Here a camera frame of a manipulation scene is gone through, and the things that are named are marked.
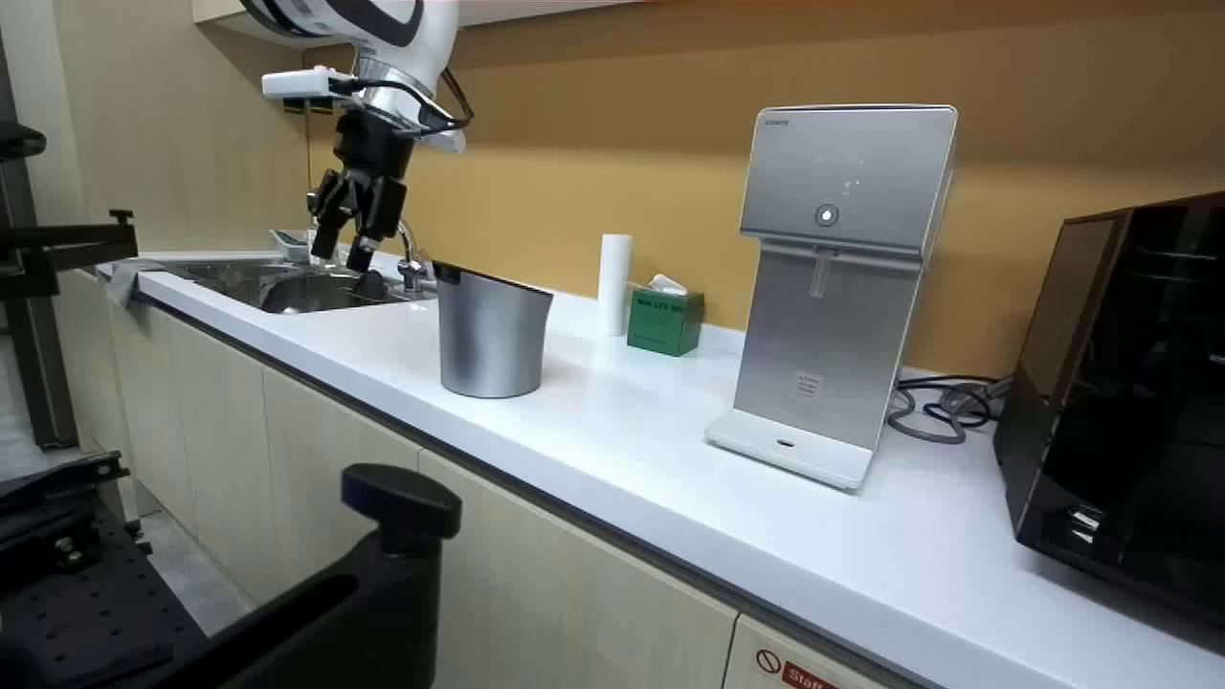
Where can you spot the metal can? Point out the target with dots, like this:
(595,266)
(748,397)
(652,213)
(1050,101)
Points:
(492,337)

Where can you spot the black camera stand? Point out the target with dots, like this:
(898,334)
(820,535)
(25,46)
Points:
(34,257)

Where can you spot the silver water dispenser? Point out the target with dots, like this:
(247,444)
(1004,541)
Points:
(845,204)

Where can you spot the chrome faucet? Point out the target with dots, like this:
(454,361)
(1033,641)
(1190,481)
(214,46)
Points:
(417,268)

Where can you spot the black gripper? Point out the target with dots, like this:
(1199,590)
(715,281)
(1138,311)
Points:
(364,190)

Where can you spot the steel sink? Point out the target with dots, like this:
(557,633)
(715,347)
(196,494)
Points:
(293,287)

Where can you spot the black coffee machine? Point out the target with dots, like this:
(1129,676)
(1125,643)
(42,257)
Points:
(1112,440)

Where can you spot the black bucket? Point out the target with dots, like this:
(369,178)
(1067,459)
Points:
(458,274)

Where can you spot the black robot cart base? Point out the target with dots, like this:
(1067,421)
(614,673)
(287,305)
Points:
(90,601)

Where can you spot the beige base cabinets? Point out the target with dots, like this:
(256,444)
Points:
(279,481)

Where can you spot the green tissue box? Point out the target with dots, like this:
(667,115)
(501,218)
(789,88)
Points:
(666,317)

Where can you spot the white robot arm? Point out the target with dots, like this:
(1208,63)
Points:
(395,92)

